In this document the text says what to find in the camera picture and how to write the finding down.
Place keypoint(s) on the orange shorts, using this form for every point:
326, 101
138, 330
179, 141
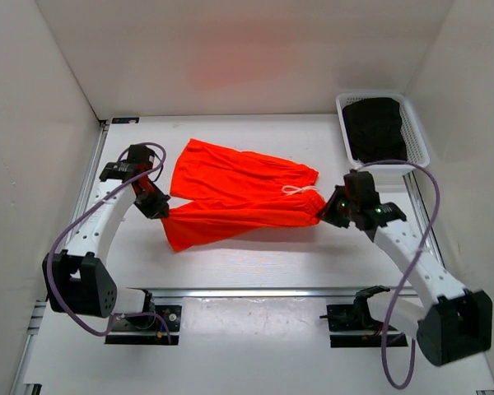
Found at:
229, 193

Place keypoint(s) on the aluminium rail front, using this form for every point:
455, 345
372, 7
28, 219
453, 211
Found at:
253, 292

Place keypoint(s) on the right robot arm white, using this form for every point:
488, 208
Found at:
450, 322

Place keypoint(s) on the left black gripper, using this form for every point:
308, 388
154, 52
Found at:
153, 211

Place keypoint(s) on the aluminium frame left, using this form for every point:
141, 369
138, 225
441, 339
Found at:
60, 189

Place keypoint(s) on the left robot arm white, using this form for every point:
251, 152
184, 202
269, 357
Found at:
76, 277

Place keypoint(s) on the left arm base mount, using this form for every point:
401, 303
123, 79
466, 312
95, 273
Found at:
162, 329

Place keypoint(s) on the black folded shorts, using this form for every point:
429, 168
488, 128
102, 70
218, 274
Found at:
374, 130

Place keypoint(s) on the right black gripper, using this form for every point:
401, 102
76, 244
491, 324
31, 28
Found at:
328, 212

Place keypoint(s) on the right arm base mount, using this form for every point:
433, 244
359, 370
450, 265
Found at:
351, 325

